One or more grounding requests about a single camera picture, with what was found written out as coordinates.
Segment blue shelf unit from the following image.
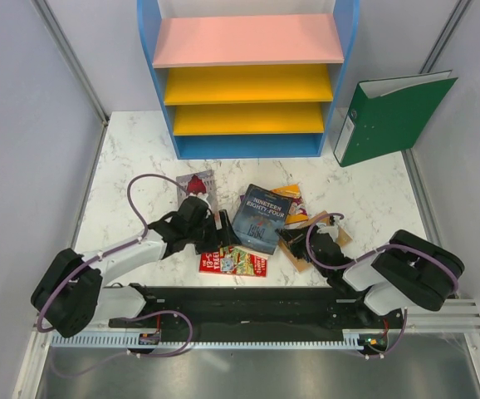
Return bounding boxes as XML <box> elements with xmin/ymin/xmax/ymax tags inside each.
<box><xmin>137</xmin><ymin>1</ymin><xmax>360</xmax><ymax>160</ymax></box>

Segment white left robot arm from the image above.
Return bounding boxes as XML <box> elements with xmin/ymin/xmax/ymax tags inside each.
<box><xmin>31</xmin><ymin>196</ymin><xmax>240</xmax><ymax>337</ymax></box>

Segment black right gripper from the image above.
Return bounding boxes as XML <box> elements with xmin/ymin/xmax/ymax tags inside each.
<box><xmin>275</xmin><ymin>223</ymin><xmax>329</xmax><ymax>278</ymax></box>

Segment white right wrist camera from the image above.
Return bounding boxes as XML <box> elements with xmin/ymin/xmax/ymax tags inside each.
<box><xmin>318</xmin><ymin>222</ymin><xmax>341</xmax><ymax>240</ymax></box>

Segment tan Othello book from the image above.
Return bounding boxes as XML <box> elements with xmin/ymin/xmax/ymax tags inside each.
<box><xmin>278</xmin><ymin>211</ymin><xmax>352</xmax><ymax>273</ymax></box>

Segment light blue cable duct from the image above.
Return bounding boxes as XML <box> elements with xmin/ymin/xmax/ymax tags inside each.
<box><xmin>50</xmin><ymin>330</ymin><xmax>388</xmax><ymax>350</ymax></box>

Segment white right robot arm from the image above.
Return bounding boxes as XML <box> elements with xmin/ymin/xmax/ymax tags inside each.
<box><xmin>277</xmin><ymin>225</ymin><xmax>465</xmax><ymax>328</ymax></box>

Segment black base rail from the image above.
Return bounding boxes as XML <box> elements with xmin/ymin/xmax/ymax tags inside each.
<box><xmin>108</xmin><ymin>283</ymin><xmax>402</xmax><ymax>341</ymax></box>

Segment green lever arch binder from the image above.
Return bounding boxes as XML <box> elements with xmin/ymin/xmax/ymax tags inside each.
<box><xmin>334</xmin><ymin>71</ymin><xmax>457</xmax><ymax>167</ymax></box>

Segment dark blue 1984 book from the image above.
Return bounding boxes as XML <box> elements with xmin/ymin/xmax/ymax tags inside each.
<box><xmin>233</xmin><ymin>184</ymin><xmax>291</xmax><ymax>255</ymax></box>

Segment red treehouse book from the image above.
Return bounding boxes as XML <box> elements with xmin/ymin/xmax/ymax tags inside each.
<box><xmin>198</xmin><ymin>246</ymin><xmax>267</xmax><ymax>278</ymax></box>

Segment orange Roald Dahl book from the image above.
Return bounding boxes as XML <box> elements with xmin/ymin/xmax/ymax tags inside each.
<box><xmin>272</xmin><ymin>185</ymin><xmax>309</xmax><ymax>225</ymax></box>

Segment pink castle cover book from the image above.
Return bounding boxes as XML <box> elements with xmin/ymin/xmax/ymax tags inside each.
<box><xmin>175</xmin><ymin>170</ymin><xmax>218</xmax><ymax>215</ymax></box>

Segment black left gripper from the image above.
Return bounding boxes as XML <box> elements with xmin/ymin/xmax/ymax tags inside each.
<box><xmin>187</xmin><ymin>209</ymin><xmax>241</xmax><ymax>254</ymax></box>

